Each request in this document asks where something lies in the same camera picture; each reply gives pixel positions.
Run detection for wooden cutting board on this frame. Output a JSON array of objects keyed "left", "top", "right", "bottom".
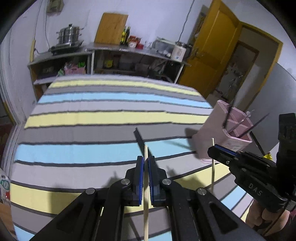
[{"left": 94, "top": 13, "right": 128, "bottom": 45}]

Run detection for yellow wooden door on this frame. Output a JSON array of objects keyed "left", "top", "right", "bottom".
[{"left": 179, "top": 1, "right": 242, "bottom": 98}]

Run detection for stainless steel steamer pot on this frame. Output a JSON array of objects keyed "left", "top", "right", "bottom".
[{"left": 56, "top": 24, "right": 84, "bottom": 44}]

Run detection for black chopstick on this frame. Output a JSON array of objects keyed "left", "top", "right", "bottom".
[
  {"left": 133, "top": 128, "right": 152, "bottom": 160},
  {"left": 222, "top": 98, "right": 235, "bottom": 129}
]

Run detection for black induction cooker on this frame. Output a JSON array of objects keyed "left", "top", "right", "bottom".
[{"left": 48, "top": 40, "right": 84, "bottom": 55}]

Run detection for wooden chopstick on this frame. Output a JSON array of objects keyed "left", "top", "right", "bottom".
[
  {"left": 210, "top": 138, "right": 215, "bottom": 194},
  {"left": 143, "top": 145, "right": 149, "bottom": 241}
]

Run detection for striped tablecloth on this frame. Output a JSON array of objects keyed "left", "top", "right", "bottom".
[{"left": 10, "top": 75, "right": 252, "bottom": 240}]

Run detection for black chopstick in holder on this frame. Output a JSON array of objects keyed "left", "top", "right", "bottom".
[{"left": 222, "top": 98, "right": 235, "bottom": 129}]

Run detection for pink utensil holder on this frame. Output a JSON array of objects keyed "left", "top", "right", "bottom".
[{"left": 192, "top": 100, "right": 253, "bottom": 163}]

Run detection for clear plastic container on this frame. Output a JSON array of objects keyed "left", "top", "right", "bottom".
[{"left": 152, "top": 38, "right": 175, "bottom": 56}]

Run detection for pink basket on shelf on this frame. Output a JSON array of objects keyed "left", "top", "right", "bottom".
[{"left": 64, "top": 62, "right": 86, "bottom": 75}]

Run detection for dark sauce bottles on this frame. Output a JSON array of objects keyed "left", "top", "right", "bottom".
[{"left": 120, "top": 26, "right": 130, "bottom": 46}]

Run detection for metal kitchen shelf table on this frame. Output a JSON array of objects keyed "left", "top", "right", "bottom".
[{"left": 28, "top": 43, "right": 187, "bottom": 99}]

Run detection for red lidded jars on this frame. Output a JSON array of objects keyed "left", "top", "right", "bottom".
[{"left": 127, "top": 36, "right": 144, "bottom": 49}]

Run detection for person's right hand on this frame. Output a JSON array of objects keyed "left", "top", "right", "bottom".
[{"left": 245, "top": 199, "right": 290, "bottom": 236}]

